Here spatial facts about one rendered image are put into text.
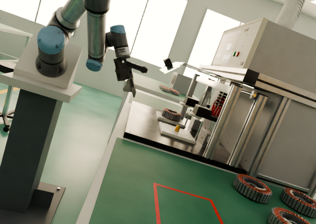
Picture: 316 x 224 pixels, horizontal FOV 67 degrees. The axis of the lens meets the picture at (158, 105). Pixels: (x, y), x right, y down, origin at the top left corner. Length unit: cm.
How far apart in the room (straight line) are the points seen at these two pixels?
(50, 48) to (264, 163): 101
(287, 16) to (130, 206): 225
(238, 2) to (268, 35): 528
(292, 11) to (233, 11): 373
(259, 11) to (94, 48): 559
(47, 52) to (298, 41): 105
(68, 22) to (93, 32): 23
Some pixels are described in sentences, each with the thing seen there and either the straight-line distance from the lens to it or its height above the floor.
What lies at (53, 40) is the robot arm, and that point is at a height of 97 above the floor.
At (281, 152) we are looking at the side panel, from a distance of 101.
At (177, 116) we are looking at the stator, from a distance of 124.
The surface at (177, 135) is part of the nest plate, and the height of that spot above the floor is 78.
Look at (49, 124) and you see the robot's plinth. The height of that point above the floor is 55.
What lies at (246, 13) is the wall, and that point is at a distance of 631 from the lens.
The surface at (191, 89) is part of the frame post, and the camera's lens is 146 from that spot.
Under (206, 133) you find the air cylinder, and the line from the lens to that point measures 106.
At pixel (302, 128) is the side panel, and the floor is 99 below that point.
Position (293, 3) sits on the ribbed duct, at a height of 194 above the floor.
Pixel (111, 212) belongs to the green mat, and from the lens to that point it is 48.
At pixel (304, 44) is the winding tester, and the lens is 109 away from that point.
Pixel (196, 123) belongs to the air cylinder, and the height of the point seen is 81.
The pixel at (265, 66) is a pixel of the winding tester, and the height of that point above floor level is 116.
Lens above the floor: 103
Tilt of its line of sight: 9 degrees down
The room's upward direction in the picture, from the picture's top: 20 degrees clockwise
